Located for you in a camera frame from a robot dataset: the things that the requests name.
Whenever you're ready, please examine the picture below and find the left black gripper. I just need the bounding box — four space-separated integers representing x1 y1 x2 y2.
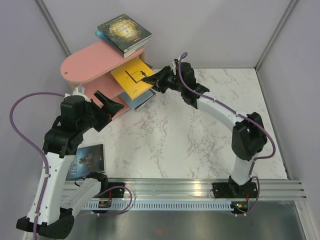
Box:
77 90 124 133

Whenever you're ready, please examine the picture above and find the white slotted cable duct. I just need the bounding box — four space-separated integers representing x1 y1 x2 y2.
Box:
83 199 234 211

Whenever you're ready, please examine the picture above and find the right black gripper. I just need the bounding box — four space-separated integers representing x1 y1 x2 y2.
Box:
142 65 185 94

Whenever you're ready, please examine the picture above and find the purple Robinson Crusoe book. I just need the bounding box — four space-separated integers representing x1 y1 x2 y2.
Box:
135 93 157 111

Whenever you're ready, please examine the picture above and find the green forest cover book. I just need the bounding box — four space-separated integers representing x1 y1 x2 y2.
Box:
97 13 153 51

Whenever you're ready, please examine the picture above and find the teal ocean cover book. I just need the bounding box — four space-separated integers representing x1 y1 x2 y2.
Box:
95 29 150 59

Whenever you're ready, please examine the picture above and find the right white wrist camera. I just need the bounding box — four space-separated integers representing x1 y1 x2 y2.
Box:
170 58 180 75

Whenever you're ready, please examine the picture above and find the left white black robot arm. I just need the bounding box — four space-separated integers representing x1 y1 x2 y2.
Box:
16 90 124 240

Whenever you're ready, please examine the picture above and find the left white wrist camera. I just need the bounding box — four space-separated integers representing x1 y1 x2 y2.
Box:
64 86 91 102

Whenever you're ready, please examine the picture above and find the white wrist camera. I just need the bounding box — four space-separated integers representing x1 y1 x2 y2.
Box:
64 86 91 102
170 58 180 75

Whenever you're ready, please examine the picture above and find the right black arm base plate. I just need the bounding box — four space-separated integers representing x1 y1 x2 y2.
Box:
212 182 258 199

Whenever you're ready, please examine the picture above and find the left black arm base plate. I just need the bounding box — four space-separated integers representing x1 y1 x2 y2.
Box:
98 182 126 200

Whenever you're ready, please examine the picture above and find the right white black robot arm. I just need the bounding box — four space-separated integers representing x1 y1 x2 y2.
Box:
142 62 268 197

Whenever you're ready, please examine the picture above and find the light blue book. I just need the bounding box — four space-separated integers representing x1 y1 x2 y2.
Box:
119 89 156 110

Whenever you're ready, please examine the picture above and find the black moon sixpence book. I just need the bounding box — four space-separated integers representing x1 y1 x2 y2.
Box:
144 62 154 70

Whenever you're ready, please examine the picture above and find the dark blue Wuthering Heights book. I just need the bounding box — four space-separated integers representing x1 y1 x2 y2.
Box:
66 144 105 181

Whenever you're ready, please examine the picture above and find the pink three-tier wooden shelf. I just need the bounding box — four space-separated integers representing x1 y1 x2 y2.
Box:
60 40 145 118

